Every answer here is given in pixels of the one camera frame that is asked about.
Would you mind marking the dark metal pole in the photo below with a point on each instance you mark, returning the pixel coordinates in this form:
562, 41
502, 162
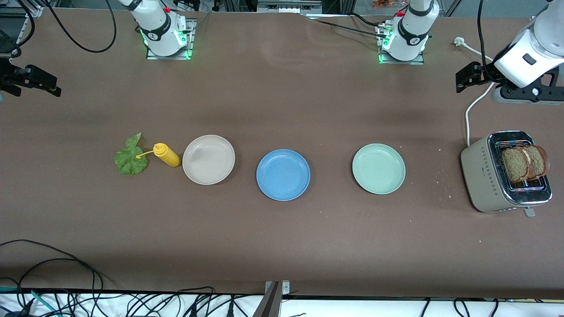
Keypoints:
269, 306

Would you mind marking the green lettuce leaf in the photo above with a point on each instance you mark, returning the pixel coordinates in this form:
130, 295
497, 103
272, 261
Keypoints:
130, 160

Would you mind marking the orange packaged item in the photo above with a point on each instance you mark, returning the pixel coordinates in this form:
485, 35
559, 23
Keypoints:
383, 3

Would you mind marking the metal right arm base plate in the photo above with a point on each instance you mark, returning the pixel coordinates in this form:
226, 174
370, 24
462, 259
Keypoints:
191, 39

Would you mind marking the blue round plate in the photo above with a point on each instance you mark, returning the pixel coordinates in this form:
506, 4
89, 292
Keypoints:
283, 175

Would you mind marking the beige chrome-topped toaster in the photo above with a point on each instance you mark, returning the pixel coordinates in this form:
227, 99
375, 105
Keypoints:
482, 176

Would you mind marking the aluminium frame rail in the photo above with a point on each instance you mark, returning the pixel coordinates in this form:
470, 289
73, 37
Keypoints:
34, 11
288, 6

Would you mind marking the brown bread slice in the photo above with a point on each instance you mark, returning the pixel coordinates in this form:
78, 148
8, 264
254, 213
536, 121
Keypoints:
513, 165
538, 160

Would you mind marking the pale green round plate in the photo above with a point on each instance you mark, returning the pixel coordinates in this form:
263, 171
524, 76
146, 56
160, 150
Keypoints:
379, 168

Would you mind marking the beige round plate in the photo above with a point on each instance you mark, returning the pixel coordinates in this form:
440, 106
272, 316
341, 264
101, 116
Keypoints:
208, 159

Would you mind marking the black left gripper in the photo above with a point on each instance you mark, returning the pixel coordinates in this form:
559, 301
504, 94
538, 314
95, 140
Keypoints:
485, 73

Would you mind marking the silver table edge bracket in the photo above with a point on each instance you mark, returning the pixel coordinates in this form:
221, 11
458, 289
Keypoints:
285, 288

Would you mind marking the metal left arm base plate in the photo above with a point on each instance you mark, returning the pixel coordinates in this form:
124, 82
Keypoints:
418, 62

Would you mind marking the yellow mustard squeeze bottle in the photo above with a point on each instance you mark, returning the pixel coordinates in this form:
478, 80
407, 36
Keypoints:
167, 156

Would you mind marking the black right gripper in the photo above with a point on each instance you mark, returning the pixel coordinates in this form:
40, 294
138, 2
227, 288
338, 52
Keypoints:
9, 75

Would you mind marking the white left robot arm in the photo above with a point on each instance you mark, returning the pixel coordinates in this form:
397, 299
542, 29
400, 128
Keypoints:
410, 31

